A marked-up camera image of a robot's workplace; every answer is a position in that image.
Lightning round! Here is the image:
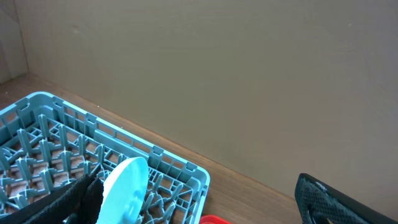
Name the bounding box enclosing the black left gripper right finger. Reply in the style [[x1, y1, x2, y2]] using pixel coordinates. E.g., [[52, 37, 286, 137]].
[[295, 173, 397, 224]]

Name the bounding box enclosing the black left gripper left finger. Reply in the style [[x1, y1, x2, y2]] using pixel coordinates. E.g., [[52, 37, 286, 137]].
[[1, 174, 104, 224]]

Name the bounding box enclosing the light blue plate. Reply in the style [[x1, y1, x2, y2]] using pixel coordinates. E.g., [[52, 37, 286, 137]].
[[96, 157, 149, 224]]

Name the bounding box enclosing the grey dishwasher rack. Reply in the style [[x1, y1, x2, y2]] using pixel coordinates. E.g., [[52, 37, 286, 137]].
[[1, 91, 210, 224]]

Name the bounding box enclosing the red plastic tray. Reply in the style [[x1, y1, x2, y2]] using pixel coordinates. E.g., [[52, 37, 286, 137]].
[[199, 215, 231, 224]]

